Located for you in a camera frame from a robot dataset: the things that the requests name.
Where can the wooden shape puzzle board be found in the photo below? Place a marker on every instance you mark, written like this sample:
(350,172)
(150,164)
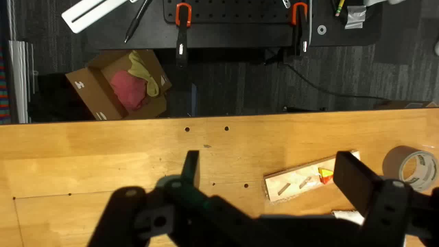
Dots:
(293,183)

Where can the grey tape piece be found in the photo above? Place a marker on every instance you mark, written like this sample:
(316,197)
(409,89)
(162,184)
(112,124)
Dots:
(356,17)

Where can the open brown cardboard box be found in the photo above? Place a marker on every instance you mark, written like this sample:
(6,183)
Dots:
(91,89)

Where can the grey duct tape roll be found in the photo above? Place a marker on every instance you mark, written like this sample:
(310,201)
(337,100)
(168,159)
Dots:
(393,162)

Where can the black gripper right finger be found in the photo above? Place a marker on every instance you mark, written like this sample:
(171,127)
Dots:
(358,180)

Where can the yellow green cloth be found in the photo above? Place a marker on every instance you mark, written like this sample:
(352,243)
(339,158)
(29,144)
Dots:
(139,69)

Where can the pink cloth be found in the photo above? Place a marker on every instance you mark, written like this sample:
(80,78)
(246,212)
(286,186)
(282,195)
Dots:
(128,89)

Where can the black thin hand tool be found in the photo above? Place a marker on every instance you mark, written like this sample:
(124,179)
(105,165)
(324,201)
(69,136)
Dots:
(136,22)

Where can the black perforated plate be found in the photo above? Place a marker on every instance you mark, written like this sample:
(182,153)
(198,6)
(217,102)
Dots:
(228,11)

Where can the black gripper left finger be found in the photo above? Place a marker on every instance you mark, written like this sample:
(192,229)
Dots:
(191,166)

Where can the white towel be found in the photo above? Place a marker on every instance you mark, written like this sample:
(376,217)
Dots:
(348,216)

